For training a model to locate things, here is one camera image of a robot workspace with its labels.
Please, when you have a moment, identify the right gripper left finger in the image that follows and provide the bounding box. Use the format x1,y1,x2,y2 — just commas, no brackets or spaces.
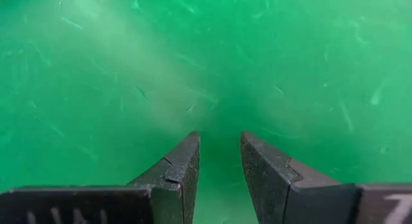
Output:
127,131,201,224

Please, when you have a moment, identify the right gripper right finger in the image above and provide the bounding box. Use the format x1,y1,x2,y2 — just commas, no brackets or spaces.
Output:
240,131,358,224

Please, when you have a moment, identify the green table mat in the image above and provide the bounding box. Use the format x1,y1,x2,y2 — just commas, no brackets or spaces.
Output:
0,0,412,224

